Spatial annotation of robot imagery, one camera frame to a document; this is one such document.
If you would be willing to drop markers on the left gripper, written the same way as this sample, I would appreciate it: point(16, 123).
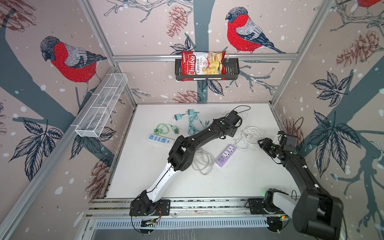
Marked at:
point(234, 129)

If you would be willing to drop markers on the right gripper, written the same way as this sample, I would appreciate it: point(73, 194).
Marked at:
point(264, 143)

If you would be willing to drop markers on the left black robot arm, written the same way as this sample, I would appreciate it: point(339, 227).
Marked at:
point(181, 156)

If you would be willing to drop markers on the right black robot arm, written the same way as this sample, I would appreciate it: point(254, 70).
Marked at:
point(316, 212)

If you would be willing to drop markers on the teal charger adapter far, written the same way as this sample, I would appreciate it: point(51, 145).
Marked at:
point(191, 112)

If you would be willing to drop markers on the teal charger adapter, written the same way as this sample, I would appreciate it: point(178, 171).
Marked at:
point(191, 112)
point(178, 117)

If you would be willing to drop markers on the teal charger adapter near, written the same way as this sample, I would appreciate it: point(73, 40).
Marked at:
point(178, 117)

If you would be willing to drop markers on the green charger adapter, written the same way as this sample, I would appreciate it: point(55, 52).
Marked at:
point(175, 129)

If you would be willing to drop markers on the white blue power strip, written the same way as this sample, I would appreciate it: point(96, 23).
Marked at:
point(160, 140)

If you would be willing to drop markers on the red cassava chips bag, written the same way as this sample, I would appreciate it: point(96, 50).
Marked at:
point(202, 63)

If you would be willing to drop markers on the black wall basket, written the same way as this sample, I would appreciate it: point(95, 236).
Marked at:
point(230, 66)

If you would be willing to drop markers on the white wire wall basket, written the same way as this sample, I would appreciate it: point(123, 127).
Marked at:
point(99, 112)

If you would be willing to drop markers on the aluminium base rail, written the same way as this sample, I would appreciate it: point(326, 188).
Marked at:
point(185, 213)

